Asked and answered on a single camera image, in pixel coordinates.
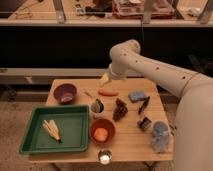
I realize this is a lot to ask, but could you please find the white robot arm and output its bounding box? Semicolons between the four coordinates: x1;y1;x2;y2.
107;39;213;171

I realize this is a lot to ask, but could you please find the green plastic tray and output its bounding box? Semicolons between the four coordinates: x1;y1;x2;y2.
19;105;89;155

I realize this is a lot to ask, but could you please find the orange carrot toy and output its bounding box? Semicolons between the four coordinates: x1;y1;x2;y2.
98;89;119;97

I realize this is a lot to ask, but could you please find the blue sponge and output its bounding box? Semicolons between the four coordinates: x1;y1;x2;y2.
128;91;146;103

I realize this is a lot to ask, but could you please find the purple bowl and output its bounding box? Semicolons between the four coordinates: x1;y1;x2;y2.
53;83;77;104

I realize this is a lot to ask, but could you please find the orange bowl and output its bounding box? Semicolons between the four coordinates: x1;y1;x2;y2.
89;118;115;146

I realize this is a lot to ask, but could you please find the wooden table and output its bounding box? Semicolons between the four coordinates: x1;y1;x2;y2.
28;78;180;164

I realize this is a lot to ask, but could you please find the orange fruit toy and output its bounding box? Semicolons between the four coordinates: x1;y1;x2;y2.
94;128;108;142

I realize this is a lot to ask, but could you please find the small metal cup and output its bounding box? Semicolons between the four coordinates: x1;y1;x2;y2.
137;117;152;131

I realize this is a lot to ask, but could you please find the corn cob toy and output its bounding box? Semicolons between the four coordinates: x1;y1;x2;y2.
42;120;61;142

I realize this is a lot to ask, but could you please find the blue glass mug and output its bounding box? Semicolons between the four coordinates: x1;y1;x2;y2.
151;121;169;153

